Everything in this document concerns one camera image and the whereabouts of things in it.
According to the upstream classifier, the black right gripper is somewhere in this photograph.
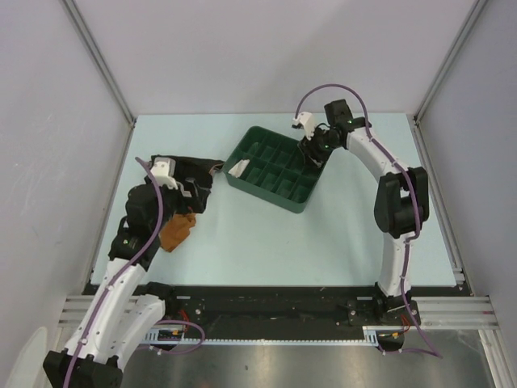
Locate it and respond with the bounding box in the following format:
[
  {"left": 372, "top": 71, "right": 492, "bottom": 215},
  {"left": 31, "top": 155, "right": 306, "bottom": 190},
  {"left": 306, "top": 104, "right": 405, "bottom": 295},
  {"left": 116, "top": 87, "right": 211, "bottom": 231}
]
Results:
[{"left": 298, "top": 124, "right": 341, "bottom": 169}]

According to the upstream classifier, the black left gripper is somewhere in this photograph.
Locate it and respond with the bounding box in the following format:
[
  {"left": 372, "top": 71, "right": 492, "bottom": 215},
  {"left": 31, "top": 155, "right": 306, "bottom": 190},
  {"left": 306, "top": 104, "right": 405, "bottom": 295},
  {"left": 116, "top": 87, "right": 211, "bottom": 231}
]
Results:
[{"left": 145, "top": 175, "right": 208, "bottom": 233}]

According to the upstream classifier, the green compartment tray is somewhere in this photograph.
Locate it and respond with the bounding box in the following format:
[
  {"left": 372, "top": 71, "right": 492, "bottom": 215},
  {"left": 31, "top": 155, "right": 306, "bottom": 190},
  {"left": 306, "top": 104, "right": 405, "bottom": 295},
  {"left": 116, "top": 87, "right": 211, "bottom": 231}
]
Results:
[{"left": 223, "top": 126, "right": 325, "bottom": 213}]

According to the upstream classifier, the white underwear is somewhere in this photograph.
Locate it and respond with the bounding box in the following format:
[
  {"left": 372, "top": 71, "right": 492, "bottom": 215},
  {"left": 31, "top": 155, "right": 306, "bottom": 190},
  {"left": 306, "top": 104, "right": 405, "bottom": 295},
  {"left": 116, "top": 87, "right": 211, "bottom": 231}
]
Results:
[{"left": 228, "top": 159, "right": 250, "bottom": 179}]

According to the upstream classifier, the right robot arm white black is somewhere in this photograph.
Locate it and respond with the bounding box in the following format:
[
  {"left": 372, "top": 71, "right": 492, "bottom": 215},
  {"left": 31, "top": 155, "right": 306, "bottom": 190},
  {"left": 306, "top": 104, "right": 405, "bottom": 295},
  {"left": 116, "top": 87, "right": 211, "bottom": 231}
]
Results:
[{"left": 292, "top": 99, "right": 430, "bottom": 324}]

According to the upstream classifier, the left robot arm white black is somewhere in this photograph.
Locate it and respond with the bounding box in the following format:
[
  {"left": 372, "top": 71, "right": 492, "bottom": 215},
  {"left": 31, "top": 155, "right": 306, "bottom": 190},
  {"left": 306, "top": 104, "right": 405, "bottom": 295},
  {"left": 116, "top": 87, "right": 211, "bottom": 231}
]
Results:
[{"left": 43, "top": 158, "right": 213, "bottom": 387}]

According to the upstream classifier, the black underwear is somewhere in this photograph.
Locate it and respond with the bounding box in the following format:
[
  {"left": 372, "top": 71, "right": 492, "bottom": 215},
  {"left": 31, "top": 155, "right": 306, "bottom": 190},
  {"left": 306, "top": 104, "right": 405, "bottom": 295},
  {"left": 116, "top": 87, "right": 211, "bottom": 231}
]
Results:
[{"left": 149, "top": 155, "right": 225, "bottom": 214}]

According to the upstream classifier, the orange brown underwear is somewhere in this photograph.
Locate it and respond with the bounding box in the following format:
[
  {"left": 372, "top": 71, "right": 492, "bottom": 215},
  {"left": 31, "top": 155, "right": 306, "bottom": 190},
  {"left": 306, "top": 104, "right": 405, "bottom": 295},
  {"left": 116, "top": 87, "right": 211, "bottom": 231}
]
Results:
[{"left": 159, "top": 213, "right": 196, "bottom": 252}]

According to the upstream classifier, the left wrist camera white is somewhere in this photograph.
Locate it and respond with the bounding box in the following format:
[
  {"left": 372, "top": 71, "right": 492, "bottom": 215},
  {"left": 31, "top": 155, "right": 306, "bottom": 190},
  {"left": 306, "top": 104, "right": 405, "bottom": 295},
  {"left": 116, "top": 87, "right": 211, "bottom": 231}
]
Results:
[{"left": 150, "top": 156, "right": 179, "bottom": 190}]

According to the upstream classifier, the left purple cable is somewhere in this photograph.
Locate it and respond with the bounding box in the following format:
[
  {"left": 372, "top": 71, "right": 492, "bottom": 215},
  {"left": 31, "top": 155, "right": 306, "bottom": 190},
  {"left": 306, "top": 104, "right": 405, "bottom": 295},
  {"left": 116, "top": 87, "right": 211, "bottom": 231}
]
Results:
[{"left": 62, "top": 156, "right": 207, "bottom": 388}]

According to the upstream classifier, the right aluminium corner post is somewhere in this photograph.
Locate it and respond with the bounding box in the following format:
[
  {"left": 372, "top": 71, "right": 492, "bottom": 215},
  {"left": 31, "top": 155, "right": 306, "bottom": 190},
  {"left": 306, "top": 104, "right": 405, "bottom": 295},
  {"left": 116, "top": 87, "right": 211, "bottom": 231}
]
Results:
[{"left": 415, "top": 0, "right": 492, "bottom": 122}]

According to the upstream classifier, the aluminium corner post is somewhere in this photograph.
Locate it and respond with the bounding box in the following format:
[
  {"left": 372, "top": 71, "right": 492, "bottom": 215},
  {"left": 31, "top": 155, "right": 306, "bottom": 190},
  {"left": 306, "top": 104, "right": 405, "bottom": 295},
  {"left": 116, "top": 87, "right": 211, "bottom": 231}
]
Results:
[
  {"left": 415, "top": 0, "right": 492, "bottom": 122},
  {"left": 60, "top": 0, "right": 136, "bottom": 128}
]

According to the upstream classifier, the white cable duct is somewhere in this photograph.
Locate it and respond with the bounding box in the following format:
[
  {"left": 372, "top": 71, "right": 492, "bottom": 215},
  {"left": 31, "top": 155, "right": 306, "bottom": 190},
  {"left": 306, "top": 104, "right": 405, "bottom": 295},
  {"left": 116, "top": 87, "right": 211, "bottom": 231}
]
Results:
[{"left": 139, "top": 326, "right": 405, "bottom": 348}]

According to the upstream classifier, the front aluminium rail left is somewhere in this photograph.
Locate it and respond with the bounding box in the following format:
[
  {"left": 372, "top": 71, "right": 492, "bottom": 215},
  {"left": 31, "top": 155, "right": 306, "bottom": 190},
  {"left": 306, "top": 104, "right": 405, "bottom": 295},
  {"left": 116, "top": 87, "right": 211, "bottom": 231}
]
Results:
[{"left": 56, "top": 294, "right": 142, "bottom": 328}]

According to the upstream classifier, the aluminium rail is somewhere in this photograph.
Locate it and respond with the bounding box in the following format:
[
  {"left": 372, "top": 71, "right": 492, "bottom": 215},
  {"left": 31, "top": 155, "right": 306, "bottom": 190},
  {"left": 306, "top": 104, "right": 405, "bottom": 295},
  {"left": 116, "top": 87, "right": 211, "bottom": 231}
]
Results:
[
  {"left": 415, "top": 297, "right": 499, "bottom": 330},
  {"left": 56, "top": 294, "right": 142, "bottom": 328}
]

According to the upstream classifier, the front aluminium rail right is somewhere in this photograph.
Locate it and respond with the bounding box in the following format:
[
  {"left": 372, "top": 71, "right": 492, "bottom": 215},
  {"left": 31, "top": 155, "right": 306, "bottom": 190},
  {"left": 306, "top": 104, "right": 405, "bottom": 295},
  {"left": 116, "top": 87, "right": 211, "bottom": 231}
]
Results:
[{"left": 415, "top": 297, "right": 499, "bottom": 330}]

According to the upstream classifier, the left aluminium corner post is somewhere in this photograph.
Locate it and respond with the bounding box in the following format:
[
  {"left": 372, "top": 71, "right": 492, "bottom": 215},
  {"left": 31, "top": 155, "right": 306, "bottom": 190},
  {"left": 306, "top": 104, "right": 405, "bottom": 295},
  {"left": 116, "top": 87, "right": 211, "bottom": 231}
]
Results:
[{"left": 60, "top": 0, "right": 136, "bottom": 128}]

